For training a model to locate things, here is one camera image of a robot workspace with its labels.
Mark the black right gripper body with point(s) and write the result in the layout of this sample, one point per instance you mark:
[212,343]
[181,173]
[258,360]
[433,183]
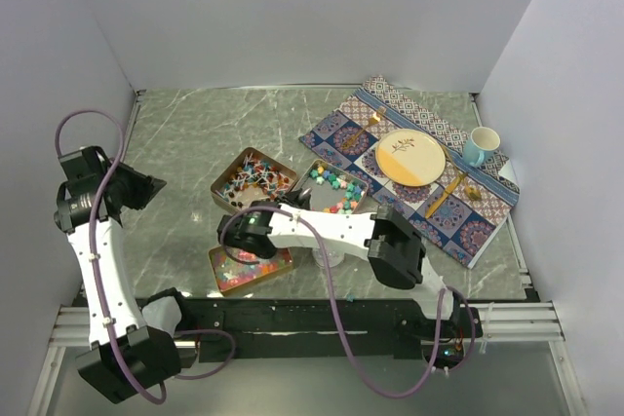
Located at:
[267,255]

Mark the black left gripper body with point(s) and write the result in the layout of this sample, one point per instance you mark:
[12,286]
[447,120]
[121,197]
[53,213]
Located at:
[134,190]

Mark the metal candy scoop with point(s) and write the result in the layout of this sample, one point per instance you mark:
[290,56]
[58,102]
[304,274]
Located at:
[299,198]

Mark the clear jar lid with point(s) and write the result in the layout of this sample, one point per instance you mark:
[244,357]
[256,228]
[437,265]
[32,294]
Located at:
[334,257]

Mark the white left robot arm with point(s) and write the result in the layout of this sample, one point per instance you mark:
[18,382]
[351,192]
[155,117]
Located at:
[132,348]

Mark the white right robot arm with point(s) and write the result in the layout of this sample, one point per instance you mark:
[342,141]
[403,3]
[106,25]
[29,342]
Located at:
[384,238]

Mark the pink tin with star candies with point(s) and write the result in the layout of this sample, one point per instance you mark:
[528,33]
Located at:
[332,189]

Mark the gold tin with gummy stars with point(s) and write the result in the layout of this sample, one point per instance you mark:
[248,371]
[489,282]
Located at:
[233,277]

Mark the gold tin with lollipops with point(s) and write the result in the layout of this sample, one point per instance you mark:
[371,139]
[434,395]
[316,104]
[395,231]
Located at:
[252,176]

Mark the gold fork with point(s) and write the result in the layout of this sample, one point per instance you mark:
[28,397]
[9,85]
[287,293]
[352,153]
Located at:
[373,120]

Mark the cream yellow plate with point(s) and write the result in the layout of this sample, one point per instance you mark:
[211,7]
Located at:
[411,158]

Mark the patterned placemat cloth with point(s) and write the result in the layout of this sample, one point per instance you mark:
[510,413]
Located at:
[439,211]

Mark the light blue mug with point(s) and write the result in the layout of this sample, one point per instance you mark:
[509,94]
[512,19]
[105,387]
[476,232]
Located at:
[482,142]

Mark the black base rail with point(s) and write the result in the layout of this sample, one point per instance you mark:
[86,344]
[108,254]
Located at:
[299,328]

